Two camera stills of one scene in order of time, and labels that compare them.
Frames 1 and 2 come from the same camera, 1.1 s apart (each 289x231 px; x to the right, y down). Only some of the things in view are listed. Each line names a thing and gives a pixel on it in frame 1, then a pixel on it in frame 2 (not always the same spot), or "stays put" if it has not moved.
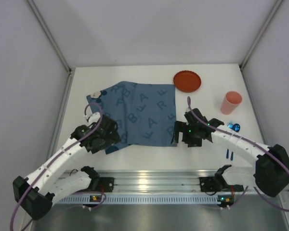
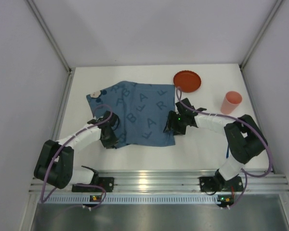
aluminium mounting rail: (165, 181) stays put
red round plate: (187, 81) stays put
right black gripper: (183, 133) → (172, 124)
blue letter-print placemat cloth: (144, 112) stays put
